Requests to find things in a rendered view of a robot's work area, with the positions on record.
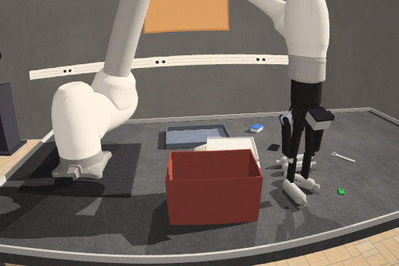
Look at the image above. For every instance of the white gas cylinder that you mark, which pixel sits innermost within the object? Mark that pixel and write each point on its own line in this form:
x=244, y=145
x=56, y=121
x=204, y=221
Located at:
x=283, y=159
x=300, y=181
x=298, y=166
x=298, y=196

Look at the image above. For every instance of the blue rectangular box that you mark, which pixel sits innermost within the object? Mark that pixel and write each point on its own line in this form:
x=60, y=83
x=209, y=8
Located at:
x=256, y=128

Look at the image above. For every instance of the red open box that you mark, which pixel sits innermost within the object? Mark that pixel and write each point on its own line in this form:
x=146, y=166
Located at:
x=214, y=200

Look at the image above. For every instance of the white digital scale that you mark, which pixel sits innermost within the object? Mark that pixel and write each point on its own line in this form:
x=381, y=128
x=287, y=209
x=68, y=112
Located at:
x=230, y=144

